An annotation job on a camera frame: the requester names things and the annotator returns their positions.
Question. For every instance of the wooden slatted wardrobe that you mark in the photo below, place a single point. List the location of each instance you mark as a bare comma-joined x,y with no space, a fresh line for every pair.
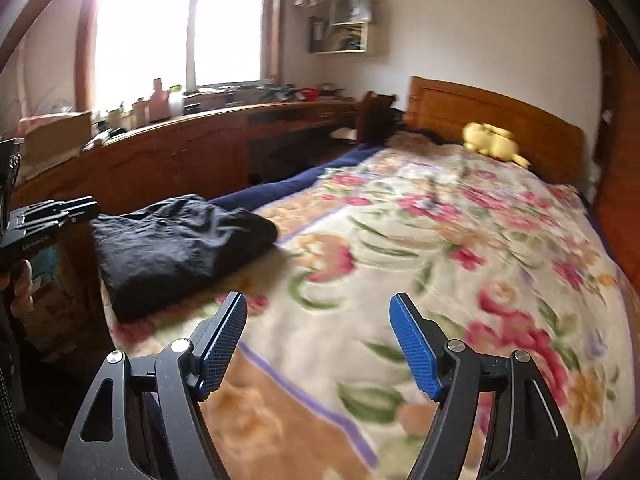
617,185

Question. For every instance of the cardboard box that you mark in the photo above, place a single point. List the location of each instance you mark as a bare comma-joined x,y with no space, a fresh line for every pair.
55,135

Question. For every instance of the window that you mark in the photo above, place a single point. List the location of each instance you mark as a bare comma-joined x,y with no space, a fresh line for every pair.
175,25

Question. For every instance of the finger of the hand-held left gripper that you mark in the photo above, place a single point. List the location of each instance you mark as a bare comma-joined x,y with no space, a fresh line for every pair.
82,207

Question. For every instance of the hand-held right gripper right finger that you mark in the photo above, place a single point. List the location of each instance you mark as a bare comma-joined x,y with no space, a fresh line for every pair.
412,345

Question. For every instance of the red bowl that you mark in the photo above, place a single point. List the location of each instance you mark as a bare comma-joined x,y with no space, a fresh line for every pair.
309,94

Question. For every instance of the white paper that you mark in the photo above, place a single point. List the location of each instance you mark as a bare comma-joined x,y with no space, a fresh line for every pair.
345,134

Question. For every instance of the wooden bed headboard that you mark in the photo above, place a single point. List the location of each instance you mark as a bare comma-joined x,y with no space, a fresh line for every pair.
500,110

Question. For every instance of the person's left hand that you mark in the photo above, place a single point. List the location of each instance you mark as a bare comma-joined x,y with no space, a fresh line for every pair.
22,285

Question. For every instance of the floral blanket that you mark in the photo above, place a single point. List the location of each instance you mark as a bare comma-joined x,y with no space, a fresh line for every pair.
425,260

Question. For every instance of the white bottle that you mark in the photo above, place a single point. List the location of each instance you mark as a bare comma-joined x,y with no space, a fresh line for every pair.
176,102

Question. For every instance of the wooden chair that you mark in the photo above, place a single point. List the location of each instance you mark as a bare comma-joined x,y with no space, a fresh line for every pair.
375,115

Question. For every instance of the yellow plush toy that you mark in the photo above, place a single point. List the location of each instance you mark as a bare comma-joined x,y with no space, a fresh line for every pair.
492,142

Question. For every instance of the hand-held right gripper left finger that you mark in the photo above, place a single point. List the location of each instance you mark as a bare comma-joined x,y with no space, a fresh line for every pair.
225,340

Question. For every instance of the long wooden desk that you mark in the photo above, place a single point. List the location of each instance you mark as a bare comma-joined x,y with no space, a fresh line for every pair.
175,155

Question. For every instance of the white wall shelf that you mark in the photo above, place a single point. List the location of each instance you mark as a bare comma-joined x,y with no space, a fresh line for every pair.
372,40

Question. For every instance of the black jacket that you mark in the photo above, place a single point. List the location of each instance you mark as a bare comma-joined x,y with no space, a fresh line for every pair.
175,250

